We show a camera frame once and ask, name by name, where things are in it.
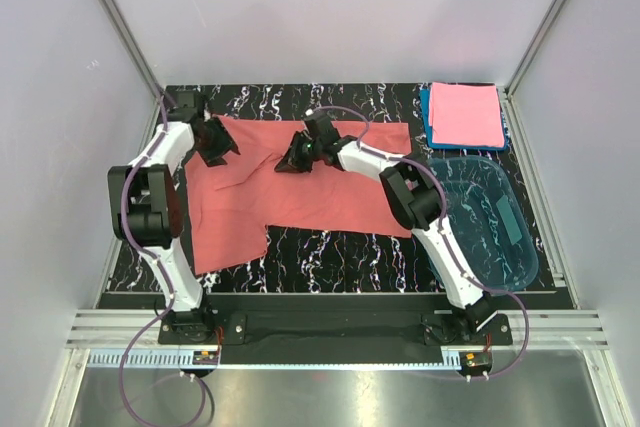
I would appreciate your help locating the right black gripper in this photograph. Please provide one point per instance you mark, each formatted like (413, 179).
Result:
(292, 163)

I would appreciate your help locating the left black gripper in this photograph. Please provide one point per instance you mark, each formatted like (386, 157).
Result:
(215, 156)

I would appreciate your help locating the coral red t shirt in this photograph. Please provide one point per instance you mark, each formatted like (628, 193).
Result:
(232, 205)

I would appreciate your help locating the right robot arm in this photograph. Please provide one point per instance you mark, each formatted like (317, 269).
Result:
(417, 202)

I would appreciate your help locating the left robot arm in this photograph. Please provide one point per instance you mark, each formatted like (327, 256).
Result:
(146, 210)

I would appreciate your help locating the folded blue t shirt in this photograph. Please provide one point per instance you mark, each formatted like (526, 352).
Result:
(426, 117)

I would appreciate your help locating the folded pink t shirt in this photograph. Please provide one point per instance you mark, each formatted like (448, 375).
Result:
(466, 114)

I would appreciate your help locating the teal transparent plastic basket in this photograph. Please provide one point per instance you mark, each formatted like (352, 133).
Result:
(487, 221)

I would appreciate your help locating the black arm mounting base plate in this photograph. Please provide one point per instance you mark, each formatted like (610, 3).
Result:
(287, 330)

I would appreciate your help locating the slotted cable duct rail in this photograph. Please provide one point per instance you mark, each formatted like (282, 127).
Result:
(150, 358)

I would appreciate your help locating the right aluminium frame post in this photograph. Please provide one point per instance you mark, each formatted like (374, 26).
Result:
(543, 30)

